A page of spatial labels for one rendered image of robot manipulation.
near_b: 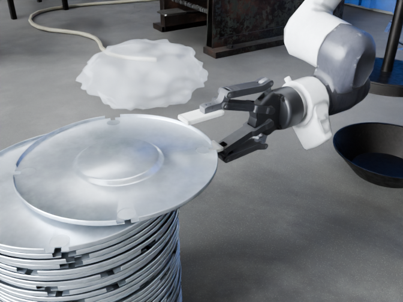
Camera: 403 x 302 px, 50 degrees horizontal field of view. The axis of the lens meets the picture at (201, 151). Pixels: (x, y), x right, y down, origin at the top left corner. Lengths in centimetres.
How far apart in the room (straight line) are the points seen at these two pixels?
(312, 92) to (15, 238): 53
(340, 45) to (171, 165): 37
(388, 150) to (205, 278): 72
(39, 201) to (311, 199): 71
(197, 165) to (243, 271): 34
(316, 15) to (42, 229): 60
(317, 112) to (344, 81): 7
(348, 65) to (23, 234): 58
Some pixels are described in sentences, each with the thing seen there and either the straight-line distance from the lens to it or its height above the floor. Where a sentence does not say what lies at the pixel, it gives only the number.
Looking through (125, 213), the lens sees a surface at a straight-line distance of 53.
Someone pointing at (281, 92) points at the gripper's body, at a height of 35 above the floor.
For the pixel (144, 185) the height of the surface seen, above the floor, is 31.
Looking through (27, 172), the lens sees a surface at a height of 31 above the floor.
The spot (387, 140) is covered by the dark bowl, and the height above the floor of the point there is 3.
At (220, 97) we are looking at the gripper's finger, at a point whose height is 37.
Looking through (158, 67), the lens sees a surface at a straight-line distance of 145.
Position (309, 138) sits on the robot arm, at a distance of 81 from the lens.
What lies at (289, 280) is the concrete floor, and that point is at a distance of 89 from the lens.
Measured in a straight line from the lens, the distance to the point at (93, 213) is 54.
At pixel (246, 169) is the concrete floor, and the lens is 119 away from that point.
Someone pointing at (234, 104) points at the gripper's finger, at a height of 36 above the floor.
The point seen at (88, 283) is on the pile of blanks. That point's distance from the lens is 55.
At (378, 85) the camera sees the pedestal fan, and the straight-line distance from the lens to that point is 178.
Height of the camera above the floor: 64
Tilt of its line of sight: 31 degrees down
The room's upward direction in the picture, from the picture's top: straight up
